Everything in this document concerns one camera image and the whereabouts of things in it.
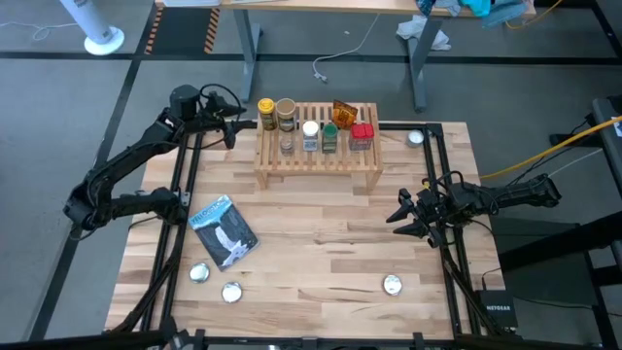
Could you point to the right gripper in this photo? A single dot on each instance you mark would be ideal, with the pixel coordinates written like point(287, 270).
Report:
point(437, 204)

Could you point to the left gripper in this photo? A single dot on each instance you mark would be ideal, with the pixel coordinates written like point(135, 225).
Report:
point(187, 104)

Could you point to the yellow-lid dark spice jar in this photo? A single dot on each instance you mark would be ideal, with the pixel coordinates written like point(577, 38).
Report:
point(266, 109)

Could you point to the tan-lid spice jar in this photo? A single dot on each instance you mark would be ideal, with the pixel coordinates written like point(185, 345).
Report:
point(286, 109)

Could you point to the small cork-lid glass jar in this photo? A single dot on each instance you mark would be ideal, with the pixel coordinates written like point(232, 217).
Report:
point(287, 144)

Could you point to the white-lid bagel seasoning jar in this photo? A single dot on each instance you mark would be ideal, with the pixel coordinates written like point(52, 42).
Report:
point(310, 131)

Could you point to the red-lid paprika tin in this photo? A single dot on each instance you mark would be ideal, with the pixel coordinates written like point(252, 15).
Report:
point(362, 133)

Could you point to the green-lid herb jar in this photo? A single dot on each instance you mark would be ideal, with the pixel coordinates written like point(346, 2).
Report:
point(330, 133)

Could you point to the orange spice packet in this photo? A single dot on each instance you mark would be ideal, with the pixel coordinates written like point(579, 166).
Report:
point(344, 115)

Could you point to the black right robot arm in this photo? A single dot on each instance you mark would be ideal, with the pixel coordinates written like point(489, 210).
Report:
point(525, 192)

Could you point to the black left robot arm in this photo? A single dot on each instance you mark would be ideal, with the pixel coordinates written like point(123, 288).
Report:
point(126, 155)

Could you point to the wooden slatted shelf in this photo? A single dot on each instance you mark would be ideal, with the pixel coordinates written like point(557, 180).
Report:
point(318, 163)

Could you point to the small round metal tin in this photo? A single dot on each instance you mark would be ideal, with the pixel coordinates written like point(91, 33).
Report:
point(415, 138)

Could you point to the black yellow-striped floor mat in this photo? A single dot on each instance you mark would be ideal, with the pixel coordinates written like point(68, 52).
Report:
point(182, 31)

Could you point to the blue Yellowstone book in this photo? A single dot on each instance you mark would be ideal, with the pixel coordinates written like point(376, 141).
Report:
point(223, 233)

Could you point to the black metal workstation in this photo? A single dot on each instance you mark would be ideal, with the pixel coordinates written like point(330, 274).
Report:
point(559, 243)

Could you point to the silver tin lower left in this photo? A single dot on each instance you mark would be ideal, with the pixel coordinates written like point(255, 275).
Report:
point(199, 272)

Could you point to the wooden desk grey legs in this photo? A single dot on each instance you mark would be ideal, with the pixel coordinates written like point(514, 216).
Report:
point(340, 6)

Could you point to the crumpled white cloth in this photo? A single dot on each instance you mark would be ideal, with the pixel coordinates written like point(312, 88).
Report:
point(418, 29)

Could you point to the pile of clothes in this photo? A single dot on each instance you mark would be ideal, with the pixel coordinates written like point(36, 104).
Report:
point(491, 10)

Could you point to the black aluminium table frame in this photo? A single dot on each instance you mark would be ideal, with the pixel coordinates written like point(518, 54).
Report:
point(452, 272)

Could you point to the black Netgear switch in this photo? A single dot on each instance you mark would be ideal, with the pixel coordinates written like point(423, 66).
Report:
point(498, 308)

